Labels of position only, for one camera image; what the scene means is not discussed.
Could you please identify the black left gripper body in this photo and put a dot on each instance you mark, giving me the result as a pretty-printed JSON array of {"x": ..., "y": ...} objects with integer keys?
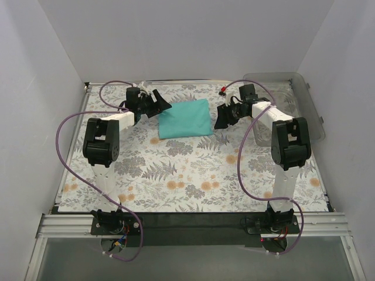
[{"x": 151, "y": 105}]

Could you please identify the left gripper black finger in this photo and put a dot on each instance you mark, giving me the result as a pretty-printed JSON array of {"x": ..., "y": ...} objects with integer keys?
[
  {"x": 160, "y": 103},
  {"x": 152, "y": 111}
]

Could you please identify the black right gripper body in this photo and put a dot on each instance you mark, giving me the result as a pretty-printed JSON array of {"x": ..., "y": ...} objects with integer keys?
[{"x": 229, "y": 112}]

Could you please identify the teal t shirt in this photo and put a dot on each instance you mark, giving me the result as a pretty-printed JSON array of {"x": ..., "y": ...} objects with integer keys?
[{"x": 186, "y": 119}]

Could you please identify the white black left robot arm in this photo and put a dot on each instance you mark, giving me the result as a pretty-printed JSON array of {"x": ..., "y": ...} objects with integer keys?
[{"x": 101, "y": 147}]

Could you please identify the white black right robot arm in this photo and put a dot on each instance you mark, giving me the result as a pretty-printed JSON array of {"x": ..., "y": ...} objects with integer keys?
[{"x": 290, "y": 149}]

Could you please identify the clear plastic bin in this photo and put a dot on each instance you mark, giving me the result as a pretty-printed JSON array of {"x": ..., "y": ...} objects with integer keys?
[{"x": 293, "y": 98}]

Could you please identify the floral patterned table mat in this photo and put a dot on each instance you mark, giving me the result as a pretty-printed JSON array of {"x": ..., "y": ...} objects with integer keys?
[{"x": 188, "y": 174}]

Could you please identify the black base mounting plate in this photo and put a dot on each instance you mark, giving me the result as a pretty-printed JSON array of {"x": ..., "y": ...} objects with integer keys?
[{"x": 135, "y": 236}]

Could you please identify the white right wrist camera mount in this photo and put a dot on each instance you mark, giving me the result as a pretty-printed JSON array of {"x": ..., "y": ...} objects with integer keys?
[{"x": 228, "y": 96}]

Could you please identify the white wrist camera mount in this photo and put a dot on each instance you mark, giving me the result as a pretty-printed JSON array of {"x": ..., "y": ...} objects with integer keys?
[
  {"x": 228, "y": 96},
  {"x": 143, "y": 85}
]

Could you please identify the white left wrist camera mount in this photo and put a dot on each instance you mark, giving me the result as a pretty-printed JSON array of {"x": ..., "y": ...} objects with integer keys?
[{"x": 143, "y": 85}]

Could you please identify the aluminium frame rail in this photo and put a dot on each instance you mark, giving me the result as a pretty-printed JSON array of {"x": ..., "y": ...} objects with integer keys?
[{"x": 315, "y": 224}]

